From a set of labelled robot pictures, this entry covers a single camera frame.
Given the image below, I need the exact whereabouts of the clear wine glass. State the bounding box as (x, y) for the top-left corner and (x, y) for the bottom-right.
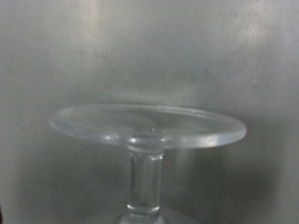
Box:
(49, 103), (248, 224)

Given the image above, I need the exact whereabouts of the grey plastic crate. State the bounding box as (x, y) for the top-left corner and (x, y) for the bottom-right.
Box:
(0, 0), (299, 224)

